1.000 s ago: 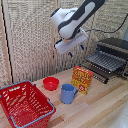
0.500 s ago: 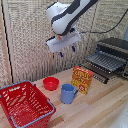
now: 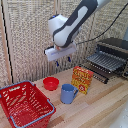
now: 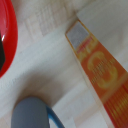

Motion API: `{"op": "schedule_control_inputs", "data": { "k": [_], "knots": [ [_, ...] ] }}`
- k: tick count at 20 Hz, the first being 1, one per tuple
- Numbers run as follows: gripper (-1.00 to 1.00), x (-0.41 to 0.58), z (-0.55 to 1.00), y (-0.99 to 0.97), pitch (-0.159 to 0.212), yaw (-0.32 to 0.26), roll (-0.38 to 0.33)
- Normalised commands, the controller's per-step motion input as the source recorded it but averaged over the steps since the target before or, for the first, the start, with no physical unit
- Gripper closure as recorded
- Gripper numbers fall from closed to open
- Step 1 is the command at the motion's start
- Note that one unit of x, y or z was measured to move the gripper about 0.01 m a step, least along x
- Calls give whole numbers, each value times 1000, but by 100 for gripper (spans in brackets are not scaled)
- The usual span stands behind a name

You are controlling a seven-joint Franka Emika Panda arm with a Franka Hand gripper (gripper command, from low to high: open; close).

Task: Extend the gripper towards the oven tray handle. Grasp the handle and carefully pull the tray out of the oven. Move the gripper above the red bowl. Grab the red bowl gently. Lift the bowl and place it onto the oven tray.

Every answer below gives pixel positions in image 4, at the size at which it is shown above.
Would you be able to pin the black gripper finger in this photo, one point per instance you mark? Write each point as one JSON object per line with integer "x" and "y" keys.
{"x": 1, "y": 56}

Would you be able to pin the red plastic bowl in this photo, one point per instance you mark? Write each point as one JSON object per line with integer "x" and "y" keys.
{"x": 11, "y": 26}

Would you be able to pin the blue ceramic mug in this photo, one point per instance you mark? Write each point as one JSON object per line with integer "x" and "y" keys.
{"x": 28, "y": 113}

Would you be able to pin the yellow red cracker box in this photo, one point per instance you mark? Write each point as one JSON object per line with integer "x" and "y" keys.
{"x": 100, "y": 66}

